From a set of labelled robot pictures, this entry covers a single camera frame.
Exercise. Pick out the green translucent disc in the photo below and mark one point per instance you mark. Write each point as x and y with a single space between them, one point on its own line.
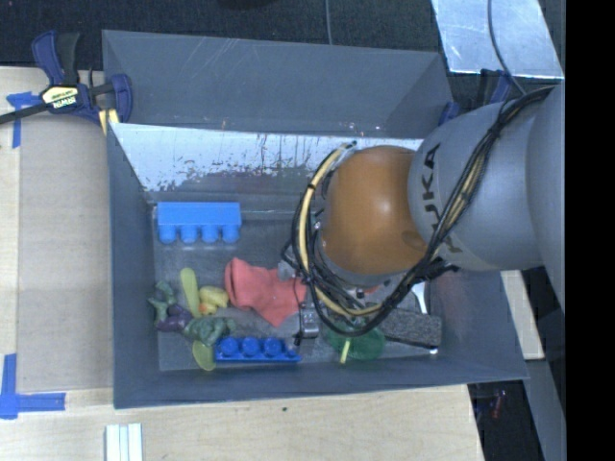
367 346

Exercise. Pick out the dark grey speckled sponge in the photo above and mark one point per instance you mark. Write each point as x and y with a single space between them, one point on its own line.
415 327

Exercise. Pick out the pale wood flat board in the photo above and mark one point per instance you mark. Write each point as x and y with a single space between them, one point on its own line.
62 257

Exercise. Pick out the dark blue toy brick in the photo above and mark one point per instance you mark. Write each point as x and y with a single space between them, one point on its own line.
254 349

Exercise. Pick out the green and purple toy figure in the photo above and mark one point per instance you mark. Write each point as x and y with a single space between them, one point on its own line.
206 329

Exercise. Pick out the salmon red cloth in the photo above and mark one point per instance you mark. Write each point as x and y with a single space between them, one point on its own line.
259 288

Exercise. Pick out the light blue toy brick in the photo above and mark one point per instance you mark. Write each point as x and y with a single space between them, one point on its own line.
198 215

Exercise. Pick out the grey metal bin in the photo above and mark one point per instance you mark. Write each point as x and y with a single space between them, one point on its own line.
269 89

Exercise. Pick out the yellow rubber duck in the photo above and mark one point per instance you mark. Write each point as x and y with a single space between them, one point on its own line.
214 298

